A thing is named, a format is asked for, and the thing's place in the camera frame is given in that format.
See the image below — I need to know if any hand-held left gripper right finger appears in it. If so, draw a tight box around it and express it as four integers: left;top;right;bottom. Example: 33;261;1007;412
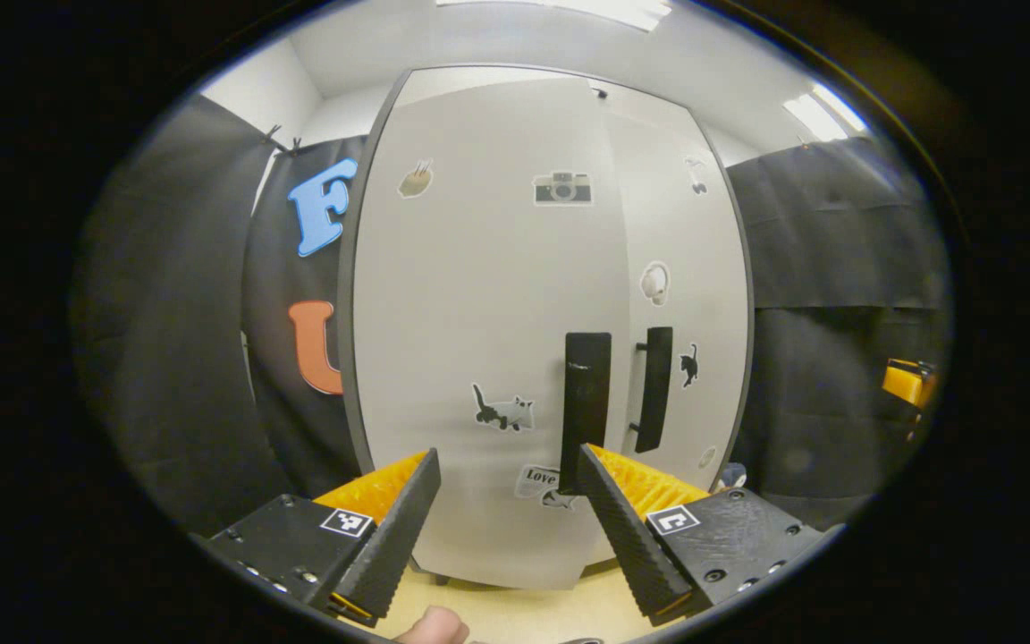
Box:
575;444;829;627

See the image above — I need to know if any black backdrop cloth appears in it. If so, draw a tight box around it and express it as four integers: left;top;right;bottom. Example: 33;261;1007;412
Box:
724;136;956;530
71;94;369;539

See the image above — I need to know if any black door handle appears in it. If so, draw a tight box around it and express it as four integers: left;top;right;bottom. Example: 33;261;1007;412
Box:
559;332;613;496
629;326;675;455

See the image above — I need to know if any white cabinet door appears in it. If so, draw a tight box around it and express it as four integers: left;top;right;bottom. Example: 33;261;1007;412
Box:
587;79;756;502
336;65;634;592

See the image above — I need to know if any long ceiling light panel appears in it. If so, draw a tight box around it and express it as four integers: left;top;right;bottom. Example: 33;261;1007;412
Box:
781;81;871;143
435;0;673;33

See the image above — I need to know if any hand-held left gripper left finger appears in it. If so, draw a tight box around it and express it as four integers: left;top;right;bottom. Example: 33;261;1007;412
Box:
189;449;442;627

